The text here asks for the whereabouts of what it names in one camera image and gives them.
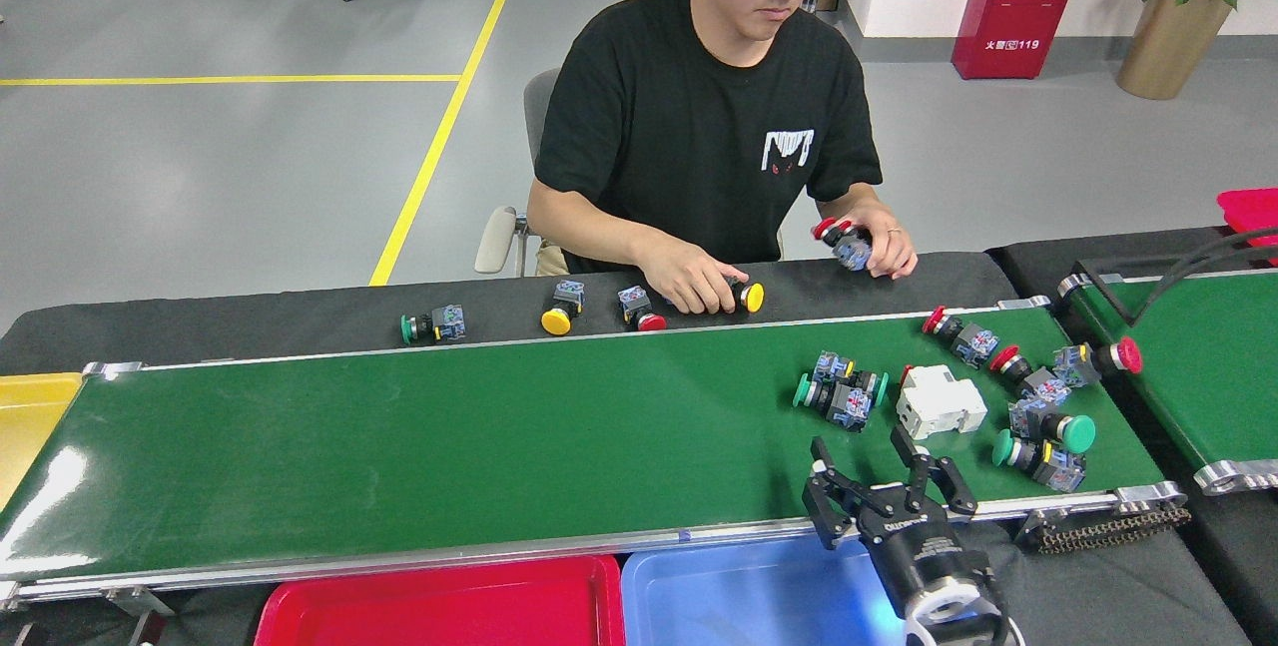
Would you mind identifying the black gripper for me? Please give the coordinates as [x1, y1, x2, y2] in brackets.
[802, 424, 989, 615]

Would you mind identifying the white circuit breaker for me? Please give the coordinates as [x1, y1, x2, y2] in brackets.
[895, 363, 989, 441]

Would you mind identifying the red push button switch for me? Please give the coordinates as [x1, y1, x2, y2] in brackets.
[812, 218, 876, 273]
[617, 286, 669, 333]
[988, 344, 1072, 407]
[1052, 335, 1145, 389]
[923, 306, 1000, 369]

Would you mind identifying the blue plastic tray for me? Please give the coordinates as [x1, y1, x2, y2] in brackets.
[621, 531, 910, 646]

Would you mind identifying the short green conveyor belt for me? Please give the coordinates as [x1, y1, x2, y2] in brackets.
[1056, 267, 1278, 497]

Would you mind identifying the long green conveyor belt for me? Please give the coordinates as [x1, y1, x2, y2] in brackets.
[0, 297, 1191, 612]

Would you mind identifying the red plastic tray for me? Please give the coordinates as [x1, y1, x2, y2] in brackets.
[253, 554, 628, 646]

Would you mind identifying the person's left hand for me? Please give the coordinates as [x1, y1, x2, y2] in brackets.
[844, 209, 920, 281]

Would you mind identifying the person's right hand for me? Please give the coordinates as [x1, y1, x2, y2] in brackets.
[644, 239, 750, 316]

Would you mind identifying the small black table cloth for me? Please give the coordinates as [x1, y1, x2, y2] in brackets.
[985, 225, 1278, 646]

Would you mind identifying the red plastic bin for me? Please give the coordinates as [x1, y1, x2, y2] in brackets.
[1216, 188, 1278, 250]

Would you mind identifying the red fire extinguisher box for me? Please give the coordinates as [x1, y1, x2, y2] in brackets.
[951, 0, 1093, 81]

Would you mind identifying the potted plant in gold pot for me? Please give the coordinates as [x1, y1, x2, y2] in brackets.
[1106, 0, 1278, 101]

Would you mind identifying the yellow plastic bin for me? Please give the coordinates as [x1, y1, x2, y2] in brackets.
[0, 372, 85, 512]

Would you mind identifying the black drive chain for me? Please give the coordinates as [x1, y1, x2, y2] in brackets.
[1018, 504, 1194, 555]

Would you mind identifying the black guide frame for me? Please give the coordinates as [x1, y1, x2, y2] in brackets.
[1073, 227, 1278, 303]

